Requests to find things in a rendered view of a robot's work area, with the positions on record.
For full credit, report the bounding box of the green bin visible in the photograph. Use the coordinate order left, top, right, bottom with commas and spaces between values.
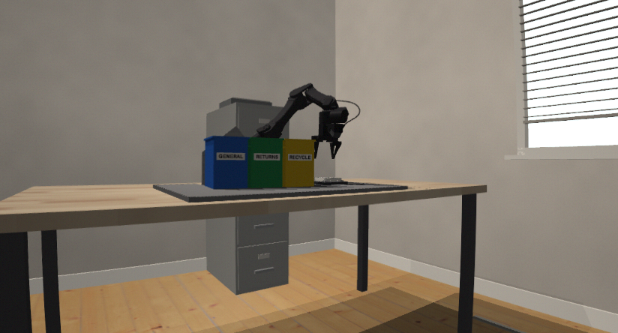
247, 137, 284, 188

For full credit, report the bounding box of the yellow open-top bin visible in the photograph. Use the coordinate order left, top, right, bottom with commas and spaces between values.
282, 139, 316, 188

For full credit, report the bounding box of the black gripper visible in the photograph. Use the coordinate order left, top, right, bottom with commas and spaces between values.
311, 136, 341, 159

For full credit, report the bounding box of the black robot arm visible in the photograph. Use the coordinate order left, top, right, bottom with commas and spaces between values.
252, 83, 349, 138

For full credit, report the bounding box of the white well plate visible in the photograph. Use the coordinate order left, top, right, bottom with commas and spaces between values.
314, 177, 341, 182

